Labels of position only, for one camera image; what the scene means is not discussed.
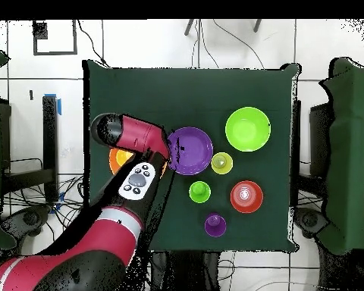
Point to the yellow tapered cup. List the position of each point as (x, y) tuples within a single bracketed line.
[(222, 163)]

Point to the black stand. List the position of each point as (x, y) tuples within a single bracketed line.
[(50, 136)]

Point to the black box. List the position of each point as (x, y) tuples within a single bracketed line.
[(320, 136)]

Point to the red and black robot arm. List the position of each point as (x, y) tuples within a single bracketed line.
[(109, 242)]

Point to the dark office chair base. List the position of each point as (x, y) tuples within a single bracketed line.
[(30, 218)]

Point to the orange-red bowl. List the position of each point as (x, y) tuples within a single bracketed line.
[(254, 197)]

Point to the grey office chair base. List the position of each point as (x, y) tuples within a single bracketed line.
[(309, 219)]

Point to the green stepped cup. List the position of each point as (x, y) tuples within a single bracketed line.
[(199, 192)]

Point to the purple bowl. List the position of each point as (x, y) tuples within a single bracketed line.
[(194, 151)]

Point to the blue tape strip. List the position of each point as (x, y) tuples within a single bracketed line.
[(59, 107)]

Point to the yellow-orange stepped cup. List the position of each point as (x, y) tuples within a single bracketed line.
[(123, 157)]

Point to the green bowl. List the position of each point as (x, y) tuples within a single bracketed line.
[(248, 128)]

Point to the dark green tablecloth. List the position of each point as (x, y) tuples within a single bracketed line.
[(139, 91)]

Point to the grey tripod leg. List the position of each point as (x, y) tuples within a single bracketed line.
[(257, 25), (189, 28)]

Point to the purple cup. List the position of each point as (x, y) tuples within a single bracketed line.
[(215, 225)]

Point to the large yellow-orange bowl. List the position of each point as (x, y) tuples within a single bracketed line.
[(112, 162)]

